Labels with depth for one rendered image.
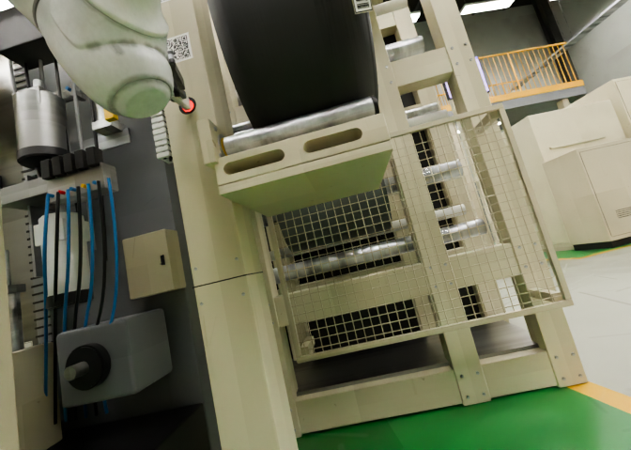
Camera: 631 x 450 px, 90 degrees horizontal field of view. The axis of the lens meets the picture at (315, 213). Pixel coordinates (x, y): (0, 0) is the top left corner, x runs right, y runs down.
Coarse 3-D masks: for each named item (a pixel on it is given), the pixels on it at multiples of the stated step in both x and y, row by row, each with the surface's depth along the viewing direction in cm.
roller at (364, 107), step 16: (320, 112) 67; (336, 112) 66; (352, 112) 66; (368, 112) 66; (256, 128) 69; (272, 128) 67; (288, 128) 67; (304, 128) 67; (320, 128) 67; (224, 144) 68; (240, 144) 68; (256, 144) 68
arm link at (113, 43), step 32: (64, 0) 35; (96, 0) 34; (128, 0) 35; (160, 0) 38; (64, 32) 35; (96, 32) 35; (128, 32) 36; (160, 32) 39; (64, 64) 38; (96, 64) 35; (128, 64) 36; (160, 64) 38; (96, 96) 37; (128, 96) 37; (160, 96) 40
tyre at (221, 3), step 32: (224, 0) 59; (256, 0) 58; (288, 0) 58; (320, 0) 58; (224, 32) 61; (256, 32) 59; (288, 32) 59; (320, 32) 60; (352, 32) 60; (256, 64) 62; (288, 64) 62; (320, 64) 62; (352, 64) 63; (256, 96) 66; (288, 96) 66; (320, 96) 66; (352, 96) 67
